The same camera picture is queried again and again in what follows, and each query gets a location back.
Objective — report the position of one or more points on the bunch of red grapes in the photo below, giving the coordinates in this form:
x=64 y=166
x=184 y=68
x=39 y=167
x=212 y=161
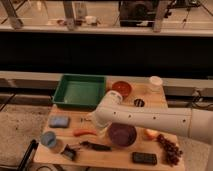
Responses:
x=172 y=151

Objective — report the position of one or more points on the blue sponge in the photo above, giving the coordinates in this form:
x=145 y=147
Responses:
x=59 y=121

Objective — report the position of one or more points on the black handled tool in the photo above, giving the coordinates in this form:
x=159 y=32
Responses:
x=95 y=146

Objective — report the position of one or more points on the purple bowl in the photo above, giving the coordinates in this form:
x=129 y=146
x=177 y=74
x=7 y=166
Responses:
x=122 y=135

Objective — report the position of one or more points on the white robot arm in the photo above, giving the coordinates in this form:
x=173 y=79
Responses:
x=192 y=123

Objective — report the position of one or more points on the small metal utensil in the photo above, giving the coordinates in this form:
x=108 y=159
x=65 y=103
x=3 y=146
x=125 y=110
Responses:
x=85 y=120

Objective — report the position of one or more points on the black binder clip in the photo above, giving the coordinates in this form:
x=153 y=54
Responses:
x=70 y=153

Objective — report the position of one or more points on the green plastic tray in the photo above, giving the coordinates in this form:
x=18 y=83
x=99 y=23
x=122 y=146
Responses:
x=79 y=91

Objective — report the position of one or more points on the small metal cup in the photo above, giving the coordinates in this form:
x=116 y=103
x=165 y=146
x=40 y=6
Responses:
x=139 y=102

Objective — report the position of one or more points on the orange and yellow apple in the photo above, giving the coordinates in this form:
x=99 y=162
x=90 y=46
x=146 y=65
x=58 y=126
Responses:
x=151 y=134

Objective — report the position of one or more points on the red chili pepper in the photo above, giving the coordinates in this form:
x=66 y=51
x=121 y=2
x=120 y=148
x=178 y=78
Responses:
x=79 y=132

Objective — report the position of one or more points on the red bowl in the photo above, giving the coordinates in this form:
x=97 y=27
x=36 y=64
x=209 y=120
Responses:
x=124 y=88

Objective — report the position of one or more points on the black chair frame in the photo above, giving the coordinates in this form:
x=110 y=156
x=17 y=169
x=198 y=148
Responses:
x=32 y=146

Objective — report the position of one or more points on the black rectangular remote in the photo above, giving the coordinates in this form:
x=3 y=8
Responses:
x=144 y=158

